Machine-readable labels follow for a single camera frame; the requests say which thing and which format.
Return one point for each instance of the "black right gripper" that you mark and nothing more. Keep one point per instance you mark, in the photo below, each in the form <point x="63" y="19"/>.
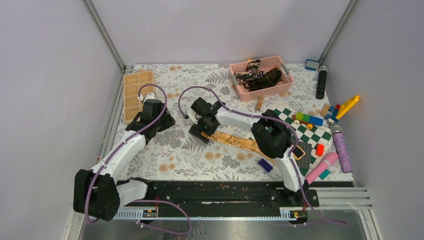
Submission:
<point x="196" y="129"/>

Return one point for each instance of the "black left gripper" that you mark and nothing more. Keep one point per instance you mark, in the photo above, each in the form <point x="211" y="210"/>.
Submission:
<point x="169" y="121"/>

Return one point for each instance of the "wooden compartment tray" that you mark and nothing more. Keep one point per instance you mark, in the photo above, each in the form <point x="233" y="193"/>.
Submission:
<point x="131" y="85"/>

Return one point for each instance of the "yellow patterned tie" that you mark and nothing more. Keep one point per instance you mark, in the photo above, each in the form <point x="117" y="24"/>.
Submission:
<point x="238" y="142"/>

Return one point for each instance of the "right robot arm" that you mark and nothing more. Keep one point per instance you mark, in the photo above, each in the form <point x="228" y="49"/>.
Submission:
<point x="273" y="136"/>

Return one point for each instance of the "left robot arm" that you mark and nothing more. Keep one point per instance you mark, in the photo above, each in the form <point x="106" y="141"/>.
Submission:
<point x="97" y="193"/>

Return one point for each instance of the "floral table cloth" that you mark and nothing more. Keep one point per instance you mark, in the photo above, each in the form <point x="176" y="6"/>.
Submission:
<point x="174" y="154"/>

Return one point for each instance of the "curved wooden block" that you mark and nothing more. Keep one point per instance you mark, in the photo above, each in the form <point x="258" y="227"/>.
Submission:
<point x="259" y="103"/>

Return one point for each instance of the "black floral tie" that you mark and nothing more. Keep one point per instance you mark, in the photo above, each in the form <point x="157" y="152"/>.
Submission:
<point x="254" y="79"/>

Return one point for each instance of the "pink plastic basket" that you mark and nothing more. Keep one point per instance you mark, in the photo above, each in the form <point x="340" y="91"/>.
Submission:
<point x="267" y="64"/>

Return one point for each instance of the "purple lego brick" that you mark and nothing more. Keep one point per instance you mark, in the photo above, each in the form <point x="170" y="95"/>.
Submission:
<point x="265" y="165"/>

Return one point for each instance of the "dark grey lego plate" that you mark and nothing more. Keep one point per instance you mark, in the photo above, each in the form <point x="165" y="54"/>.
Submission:
<point x="305" y="161"/>

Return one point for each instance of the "green white chessboard mat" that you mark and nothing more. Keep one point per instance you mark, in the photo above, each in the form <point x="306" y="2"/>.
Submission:
<point x="316" y="135"/>

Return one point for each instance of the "red lego brick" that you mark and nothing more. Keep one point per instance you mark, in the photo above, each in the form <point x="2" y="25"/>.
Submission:
<point x="319" y="149"/>

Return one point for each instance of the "blue white lego brick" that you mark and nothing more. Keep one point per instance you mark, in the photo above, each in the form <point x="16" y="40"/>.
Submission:
<point x="311" y="65"/>

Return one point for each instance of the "colourful lego brick pile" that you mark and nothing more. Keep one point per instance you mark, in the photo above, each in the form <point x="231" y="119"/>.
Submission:
<point x="328" y="114"/>

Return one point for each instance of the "teal small block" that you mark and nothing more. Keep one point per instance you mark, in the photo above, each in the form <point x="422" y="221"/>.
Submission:
<point x="324" y="174"/>

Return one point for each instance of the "pink marker pen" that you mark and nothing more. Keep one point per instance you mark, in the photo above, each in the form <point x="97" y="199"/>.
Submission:
<point x="327" y="161"/>

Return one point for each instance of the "purple glitter tube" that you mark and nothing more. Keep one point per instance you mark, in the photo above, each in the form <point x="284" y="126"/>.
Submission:
<point x="341" y="148"/>

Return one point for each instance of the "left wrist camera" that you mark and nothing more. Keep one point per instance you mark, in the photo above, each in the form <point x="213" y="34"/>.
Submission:
<point x="149" y="96"/>

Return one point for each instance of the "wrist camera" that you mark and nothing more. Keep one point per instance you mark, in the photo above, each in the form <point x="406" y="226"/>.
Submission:
<point x="149" y="96"/>
<point x="191" y="115"/>

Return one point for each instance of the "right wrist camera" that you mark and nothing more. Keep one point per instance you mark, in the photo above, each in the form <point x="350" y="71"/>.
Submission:
<point x="191" y="115"/>

